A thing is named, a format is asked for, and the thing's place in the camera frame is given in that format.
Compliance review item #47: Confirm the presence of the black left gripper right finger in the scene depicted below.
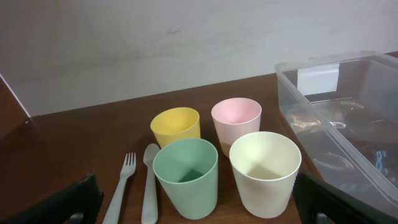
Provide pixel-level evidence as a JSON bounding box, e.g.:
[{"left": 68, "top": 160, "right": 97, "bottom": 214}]
[{"left": 292, "top": 172, "right": 397, "bottom": 224}]

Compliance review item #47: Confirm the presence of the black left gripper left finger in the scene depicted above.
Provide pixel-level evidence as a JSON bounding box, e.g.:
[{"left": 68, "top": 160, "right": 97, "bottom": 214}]
[{"left": 1, "top": 174, "right": 104, "bottom": 224}]

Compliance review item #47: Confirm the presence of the yellow plastic cup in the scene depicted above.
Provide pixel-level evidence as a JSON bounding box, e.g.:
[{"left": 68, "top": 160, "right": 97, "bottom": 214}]
[{"left": 150, "top": 107, "right": 201, "bottom": 148}]

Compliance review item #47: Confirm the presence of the clear plastic container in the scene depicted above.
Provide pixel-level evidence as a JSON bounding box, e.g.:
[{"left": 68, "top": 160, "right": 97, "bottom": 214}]
[{"left": 275, "top": 50, "right": 397, "bottom": 216}]

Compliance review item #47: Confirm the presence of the white plastic fork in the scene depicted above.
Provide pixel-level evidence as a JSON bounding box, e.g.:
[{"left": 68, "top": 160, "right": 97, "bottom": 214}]
[{"left": 103, "top": 152, "right": 136, "bottom": 224}]

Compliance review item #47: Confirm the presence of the cream plastic cup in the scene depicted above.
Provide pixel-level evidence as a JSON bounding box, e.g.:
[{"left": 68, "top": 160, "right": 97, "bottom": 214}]
[{"left": 229, "top": 131, "right": 302, "bottom": 218}]

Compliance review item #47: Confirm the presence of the white plastic spoon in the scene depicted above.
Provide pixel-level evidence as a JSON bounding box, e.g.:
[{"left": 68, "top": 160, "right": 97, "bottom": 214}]
[{"left": 141, "top": 143, "right": 160, "bottom": 224}]

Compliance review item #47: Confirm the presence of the green plastic cup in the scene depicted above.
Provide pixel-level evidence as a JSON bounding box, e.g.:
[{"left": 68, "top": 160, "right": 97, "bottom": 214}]
[{"left": 152, "top": 138, "right": 218, "bottom": 220}]

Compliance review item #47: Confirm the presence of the pink plastic cup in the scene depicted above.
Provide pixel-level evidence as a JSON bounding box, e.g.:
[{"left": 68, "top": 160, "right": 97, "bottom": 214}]
[{"left": 211, "top": 98, "right": 262, "bottom": 157}]

